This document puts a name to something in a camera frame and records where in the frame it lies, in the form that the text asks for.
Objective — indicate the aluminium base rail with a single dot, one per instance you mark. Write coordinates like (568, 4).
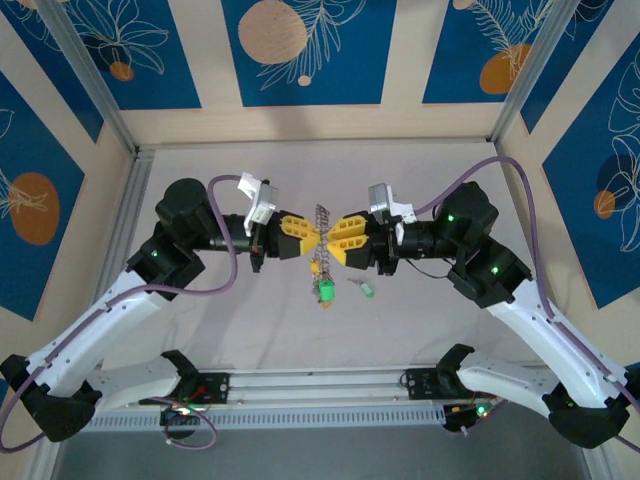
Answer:
(320, 387)

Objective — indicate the small yellow key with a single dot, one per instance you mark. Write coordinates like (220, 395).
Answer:
(315, 268)

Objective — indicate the aluminium frame post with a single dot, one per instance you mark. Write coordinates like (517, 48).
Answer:
(595, 465)
(530, 65)
(45, 465)
(85, 75)

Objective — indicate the small green cap piece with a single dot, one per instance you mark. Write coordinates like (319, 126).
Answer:
(368, 290)

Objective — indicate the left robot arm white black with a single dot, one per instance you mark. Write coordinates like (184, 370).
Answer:
(100, 320)

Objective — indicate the green cylinder key fob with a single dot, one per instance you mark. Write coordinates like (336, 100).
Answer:
(326, 291)

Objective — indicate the black mounting plate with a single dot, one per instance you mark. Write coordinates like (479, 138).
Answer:
(420, 384)
(215, 387)

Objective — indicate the circuit board with green light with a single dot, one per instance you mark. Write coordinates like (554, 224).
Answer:
(180, 419)
(460, 419)

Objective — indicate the aluminium back rail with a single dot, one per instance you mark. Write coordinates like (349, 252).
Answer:
(300, 145)

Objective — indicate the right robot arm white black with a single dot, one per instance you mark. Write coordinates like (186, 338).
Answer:
(525, 325)

